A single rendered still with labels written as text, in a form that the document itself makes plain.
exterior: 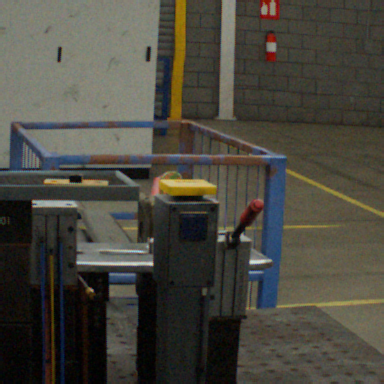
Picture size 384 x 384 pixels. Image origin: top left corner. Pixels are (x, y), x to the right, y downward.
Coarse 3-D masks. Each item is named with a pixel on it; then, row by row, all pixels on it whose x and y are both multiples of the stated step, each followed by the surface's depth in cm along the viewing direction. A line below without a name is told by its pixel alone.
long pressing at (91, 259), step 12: (84, 252) 180; (96, 252) 181; (108, 252) 183; (120, 252) 183; (132, 252) 184; (144, 252) 183; (252, 252) 186; (84, 264) 171; (96, 264) 171; (108, 264) 172; (120, 264) 172; (132, 264) 173; (144, 264) 174; (252, 264) 178; (264, 264) 179
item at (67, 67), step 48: (0, 0) 930; (48, 0) 940; (96, 0) 951; (144, 0) 962; (0, 48) 936; (48, 48) 947; (96, 48) 958; (144, 48) 969; (0, 96) 943; (48, 96) 954; (96, 96) 965; (144, 96) 976; (0, 144) 949; (48, 144) 961; (96, 144) 972; (144, 144) 982
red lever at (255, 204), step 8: (256, 200) 153; (248, 208) 153; (256, 208) 152; (240, 216) 157; (248, 216) 154; (256, 216) 154; (240, 224) 158; (248, 224) 156; (232, 232) 162; (240, 232) 160; (224, 240) 164; (232, 240) 162; (240, 240) 162; (232, 248) 164
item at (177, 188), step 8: (160, 184) 149; (168, 184) 146; (176, 184) 146; (184, 184) 146; (192, 184) 147; (200, 184) 147; (208, 184) 147; (168, 192) 145; (176, 192) 145; (184, 192) 145; (192, 192) 145; (200, 192) 145; (208, 192) 146; (216, 192) 146
